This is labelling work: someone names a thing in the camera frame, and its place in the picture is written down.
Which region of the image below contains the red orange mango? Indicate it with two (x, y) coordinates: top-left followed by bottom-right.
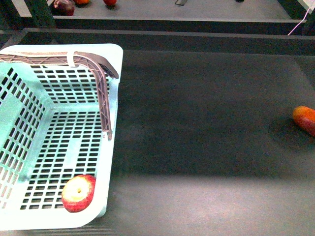
(292, 106), (315, 137)

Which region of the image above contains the white cable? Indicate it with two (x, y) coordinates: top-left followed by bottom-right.
(287, 6), (312, 36)

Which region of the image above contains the red yellow apple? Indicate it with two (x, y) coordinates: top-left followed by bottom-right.
(103, 0), (117, 6)
(62, 175), (96, 213)

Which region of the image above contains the lower black display tray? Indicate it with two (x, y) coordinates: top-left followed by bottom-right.
(0, 29), (315, 236)

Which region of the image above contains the orange red fruit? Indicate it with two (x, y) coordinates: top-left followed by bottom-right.
(73, 0), (90, 5)

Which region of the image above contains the dark purple fruit front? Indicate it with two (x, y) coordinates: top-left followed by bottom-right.
(52, 0), (75, 16)

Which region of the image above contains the light green plastic basket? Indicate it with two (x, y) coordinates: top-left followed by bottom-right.
(0, 44), (123, 231)

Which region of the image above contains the black display tray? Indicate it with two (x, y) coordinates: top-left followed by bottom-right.
(49, 0), (306, 35)
(0, 29), (315, 236)

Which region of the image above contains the dark metal rack post middle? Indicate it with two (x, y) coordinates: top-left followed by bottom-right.
(25, 0), (57, 29)

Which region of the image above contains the upper black display tray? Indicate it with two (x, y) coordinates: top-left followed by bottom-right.
(49, 0), (306, 35)

